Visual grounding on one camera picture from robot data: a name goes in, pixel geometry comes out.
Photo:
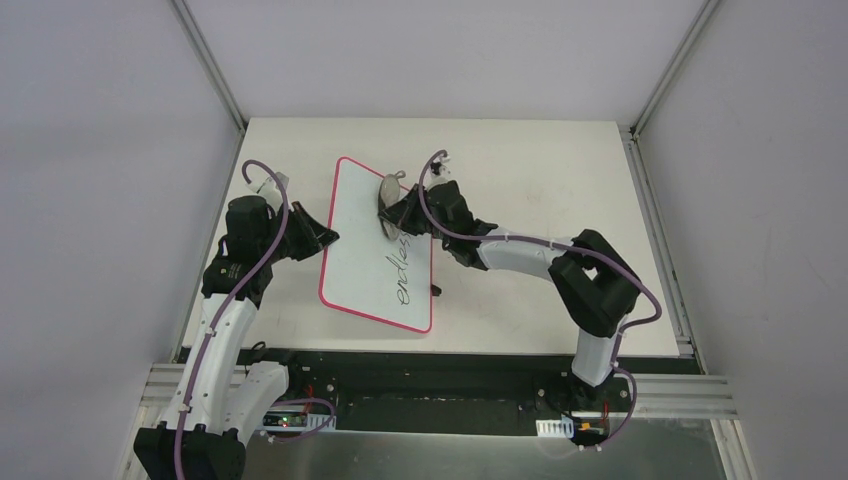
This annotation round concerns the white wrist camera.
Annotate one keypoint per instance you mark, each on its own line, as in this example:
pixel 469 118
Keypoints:
pixel 269 189
pixel 439 171

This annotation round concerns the left controller board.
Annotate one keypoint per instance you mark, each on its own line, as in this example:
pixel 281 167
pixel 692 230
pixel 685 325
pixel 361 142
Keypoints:
pixel 293 421

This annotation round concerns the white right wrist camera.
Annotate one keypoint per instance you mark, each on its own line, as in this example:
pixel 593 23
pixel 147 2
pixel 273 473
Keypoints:
pixel 439 171

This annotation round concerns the aluminium frame post left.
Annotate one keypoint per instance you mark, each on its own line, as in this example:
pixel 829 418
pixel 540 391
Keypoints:
pixel 206 58

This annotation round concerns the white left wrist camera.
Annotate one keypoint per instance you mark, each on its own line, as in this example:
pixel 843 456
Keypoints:
pixel 269 189

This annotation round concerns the aluminium frame post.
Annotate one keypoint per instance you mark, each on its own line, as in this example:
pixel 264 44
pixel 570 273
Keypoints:
pixel 676 65
pixel 206 58

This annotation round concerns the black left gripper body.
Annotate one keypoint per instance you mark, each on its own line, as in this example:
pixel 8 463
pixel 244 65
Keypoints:
pixel 299 235

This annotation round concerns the pink-framed whiteboard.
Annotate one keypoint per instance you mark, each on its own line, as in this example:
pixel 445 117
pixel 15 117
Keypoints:
pixel 364 272

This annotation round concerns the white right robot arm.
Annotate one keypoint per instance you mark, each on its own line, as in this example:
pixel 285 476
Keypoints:
pixel 598 289

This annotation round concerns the controller board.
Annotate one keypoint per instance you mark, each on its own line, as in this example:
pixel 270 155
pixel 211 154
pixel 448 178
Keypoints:
pixel 293 421
pixel 584 429

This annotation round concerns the aluminium frame post right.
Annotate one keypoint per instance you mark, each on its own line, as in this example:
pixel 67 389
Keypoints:
pixel 676 65

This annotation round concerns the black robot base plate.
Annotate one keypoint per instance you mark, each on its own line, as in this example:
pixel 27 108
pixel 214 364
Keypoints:
pixel 465 394

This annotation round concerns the aluminium frame rail front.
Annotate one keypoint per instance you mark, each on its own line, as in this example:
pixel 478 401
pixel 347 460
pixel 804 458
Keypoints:
pixel 658 395

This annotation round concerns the right controller board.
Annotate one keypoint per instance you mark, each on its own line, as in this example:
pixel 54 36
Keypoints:
pixel 584 429

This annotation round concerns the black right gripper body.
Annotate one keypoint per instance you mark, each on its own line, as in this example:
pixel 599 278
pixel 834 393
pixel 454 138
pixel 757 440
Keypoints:
pixel 413 210

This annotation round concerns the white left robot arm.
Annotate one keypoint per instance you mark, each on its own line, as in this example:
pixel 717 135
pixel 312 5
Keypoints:
pixel 205 429

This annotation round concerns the grey eraser cloth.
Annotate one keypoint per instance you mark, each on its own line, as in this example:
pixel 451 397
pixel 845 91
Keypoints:
pixel 389 193

